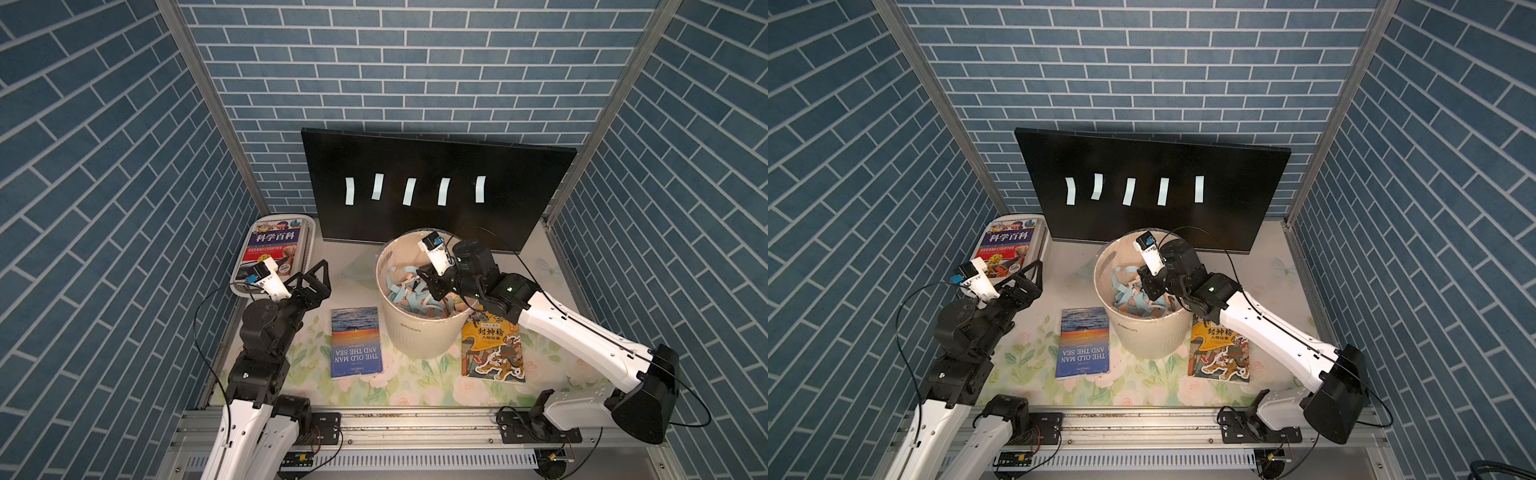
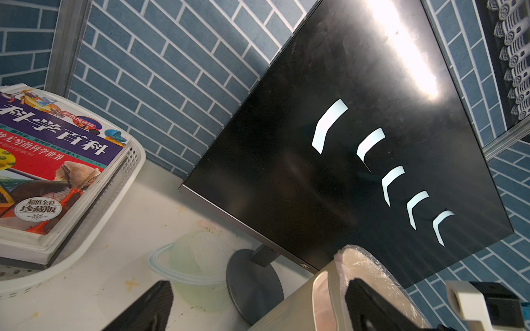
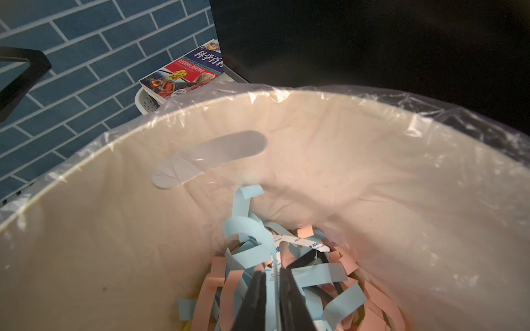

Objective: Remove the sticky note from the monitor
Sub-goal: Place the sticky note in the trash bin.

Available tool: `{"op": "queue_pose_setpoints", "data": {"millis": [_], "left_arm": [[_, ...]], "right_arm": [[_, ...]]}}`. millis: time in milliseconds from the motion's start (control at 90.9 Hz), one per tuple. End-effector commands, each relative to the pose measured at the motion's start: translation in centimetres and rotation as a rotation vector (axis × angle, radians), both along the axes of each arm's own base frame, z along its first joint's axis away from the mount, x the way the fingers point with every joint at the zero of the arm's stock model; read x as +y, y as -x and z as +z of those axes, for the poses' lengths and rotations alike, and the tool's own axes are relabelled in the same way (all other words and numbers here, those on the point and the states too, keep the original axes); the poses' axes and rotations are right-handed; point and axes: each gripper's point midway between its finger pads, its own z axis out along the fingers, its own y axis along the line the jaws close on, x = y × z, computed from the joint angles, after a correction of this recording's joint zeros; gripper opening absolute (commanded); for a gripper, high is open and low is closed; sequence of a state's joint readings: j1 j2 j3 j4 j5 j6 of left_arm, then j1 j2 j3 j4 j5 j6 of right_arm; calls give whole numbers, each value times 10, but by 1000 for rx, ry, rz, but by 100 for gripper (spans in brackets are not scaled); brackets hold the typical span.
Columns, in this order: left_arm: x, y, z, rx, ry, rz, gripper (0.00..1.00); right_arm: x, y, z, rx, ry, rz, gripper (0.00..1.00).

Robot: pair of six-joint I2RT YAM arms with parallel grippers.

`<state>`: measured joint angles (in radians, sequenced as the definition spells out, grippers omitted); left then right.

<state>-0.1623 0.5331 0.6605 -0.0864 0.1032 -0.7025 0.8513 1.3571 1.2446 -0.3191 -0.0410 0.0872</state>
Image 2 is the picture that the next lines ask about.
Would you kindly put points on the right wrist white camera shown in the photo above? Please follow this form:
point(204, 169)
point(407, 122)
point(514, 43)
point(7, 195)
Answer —
point(487, 305)

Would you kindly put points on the black computer monitor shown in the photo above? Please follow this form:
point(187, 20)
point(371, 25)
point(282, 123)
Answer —
point(383, 60)

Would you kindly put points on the grey round monitor stand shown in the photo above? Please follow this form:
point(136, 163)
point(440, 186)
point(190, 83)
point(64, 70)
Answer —
point(254, 286)

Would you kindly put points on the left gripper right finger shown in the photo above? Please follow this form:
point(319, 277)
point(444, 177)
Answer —
point(370, 311)

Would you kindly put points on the left aluminium corner post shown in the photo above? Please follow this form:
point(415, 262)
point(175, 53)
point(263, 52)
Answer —
point(69, 33)

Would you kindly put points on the white trash bin with liner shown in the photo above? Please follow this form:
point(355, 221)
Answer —
point(320, 303)

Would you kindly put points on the LED light strip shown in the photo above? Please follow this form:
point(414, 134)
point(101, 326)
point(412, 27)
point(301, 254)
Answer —
point(511, 32)

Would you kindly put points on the light blue sticky note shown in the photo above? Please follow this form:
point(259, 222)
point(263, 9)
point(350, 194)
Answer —
point(369, 142)
point(412, 203)
point(332, 114)
point(437, 222)
point(388, 179)

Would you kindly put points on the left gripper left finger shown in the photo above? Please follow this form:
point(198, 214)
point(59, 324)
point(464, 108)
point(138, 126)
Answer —
point(149, 312)

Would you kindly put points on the purple red science encyclopedia book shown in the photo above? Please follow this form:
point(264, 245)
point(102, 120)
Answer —
point(56, 157)

